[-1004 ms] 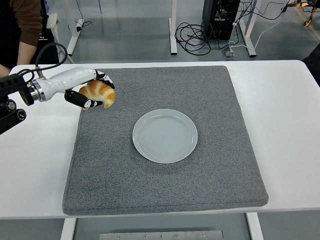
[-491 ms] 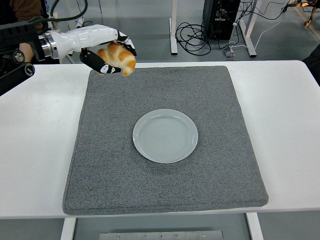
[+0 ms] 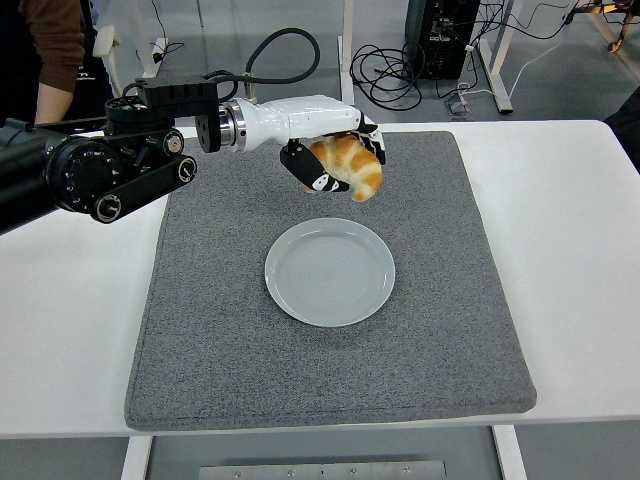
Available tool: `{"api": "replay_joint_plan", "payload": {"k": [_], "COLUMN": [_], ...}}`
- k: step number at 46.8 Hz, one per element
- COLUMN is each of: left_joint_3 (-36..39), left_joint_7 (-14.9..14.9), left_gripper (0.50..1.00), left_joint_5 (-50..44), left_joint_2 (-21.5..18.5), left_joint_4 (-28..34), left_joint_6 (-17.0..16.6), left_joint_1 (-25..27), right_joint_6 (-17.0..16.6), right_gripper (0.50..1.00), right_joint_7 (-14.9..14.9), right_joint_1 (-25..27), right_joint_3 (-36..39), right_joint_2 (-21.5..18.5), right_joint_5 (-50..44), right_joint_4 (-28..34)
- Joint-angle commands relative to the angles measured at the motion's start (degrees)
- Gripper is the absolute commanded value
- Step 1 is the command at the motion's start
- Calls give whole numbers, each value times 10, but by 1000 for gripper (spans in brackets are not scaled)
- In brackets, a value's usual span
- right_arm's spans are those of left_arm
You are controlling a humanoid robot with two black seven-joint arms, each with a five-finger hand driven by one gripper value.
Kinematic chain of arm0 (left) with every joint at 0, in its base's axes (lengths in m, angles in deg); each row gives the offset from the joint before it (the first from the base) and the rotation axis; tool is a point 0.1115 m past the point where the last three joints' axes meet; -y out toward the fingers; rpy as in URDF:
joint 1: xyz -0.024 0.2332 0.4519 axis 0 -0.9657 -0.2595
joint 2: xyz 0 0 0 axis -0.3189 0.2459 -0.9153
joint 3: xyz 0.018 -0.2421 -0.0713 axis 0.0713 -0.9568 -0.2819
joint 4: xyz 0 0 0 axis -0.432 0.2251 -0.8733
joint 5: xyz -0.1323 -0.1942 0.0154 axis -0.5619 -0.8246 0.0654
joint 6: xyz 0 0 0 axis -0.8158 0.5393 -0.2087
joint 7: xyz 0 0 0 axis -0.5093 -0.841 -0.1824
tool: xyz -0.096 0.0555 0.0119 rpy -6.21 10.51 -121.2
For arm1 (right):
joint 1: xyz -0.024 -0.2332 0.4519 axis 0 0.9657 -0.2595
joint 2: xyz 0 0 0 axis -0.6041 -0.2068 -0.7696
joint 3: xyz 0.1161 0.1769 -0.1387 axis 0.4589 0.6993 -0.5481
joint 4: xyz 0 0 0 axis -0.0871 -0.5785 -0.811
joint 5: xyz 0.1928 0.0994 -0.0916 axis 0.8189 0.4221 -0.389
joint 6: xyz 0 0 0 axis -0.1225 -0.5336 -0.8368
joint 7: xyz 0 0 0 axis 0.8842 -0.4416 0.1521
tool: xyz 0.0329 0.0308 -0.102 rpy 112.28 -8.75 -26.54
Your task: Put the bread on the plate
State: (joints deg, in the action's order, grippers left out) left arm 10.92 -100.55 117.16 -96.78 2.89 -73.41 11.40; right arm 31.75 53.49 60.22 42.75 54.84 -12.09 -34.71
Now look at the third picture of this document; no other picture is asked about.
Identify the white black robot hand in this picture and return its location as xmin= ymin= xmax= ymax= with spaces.
xmin=233 ymin=93 xmax=389 ymax=195

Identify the golden croissant bread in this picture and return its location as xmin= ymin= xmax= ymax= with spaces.
xmin=307 ymin=133 xmax=384 ymax=204

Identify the round grey plate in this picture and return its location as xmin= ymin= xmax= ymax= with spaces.
xmin=264 ymin=217 xmax=397 ymax=329

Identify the grey metal plate with screws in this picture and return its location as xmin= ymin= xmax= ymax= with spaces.
xmin=198 ymin=459 xmax=449 ymax=480

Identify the white desk leg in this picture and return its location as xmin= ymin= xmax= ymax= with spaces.
xmin=477 ymin=0 xmax=516 ymax=115
xmin=130 ymin=0 xmax=170 ymax=81
xmin=337 ymin=0 xmax=357 ymax=109

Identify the grey floor socket box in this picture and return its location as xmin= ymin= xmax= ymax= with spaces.
xmin=444 ymin=97 xmax=476 ymax=121

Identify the black computer tower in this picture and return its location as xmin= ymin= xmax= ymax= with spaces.
xmin=404 ymin=0 xmax=481 ymax=81

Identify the white chair armrest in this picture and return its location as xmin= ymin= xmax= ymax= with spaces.
xmin=93 ymin=25 xmax=124 ymax=99

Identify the grey fabric mat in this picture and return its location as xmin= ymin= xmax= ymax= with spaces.
xmin=123 ymin=130 xmax=539 ymax=431

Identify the person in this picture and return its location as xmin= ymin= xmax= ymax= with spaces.
xmin=0 ymin=0 xmax=119 ymax=129

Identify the office chair base with casters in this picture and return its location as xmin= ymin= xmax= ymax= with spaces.
xmin=564 ymin=0 xmax=640 ymax=54

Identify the dark rounded object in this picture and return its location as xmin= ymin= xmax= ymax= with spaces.
xmin=603 ymin=92 xmax=640 ymax=174

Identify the white table leg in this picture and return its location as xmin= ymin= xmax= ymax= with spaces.
xmin=492 ymin=425 xmax=529 ymax=480
xmin=121 ymin=435 xmax=154 ymax=480

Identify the coiled black cable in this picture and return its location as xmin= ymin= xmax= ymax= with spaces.
xmin=349 ymin=42 xmax=424 ymax=112

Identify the thin black cable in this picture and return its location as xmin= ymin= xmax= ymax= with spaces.
xmin=149 ymin=0 xmax=186 ymax=65

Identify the white cable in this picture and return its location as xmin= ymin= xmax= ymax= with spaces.
xmin=455 ymin=42 xmax=564 ymax=109

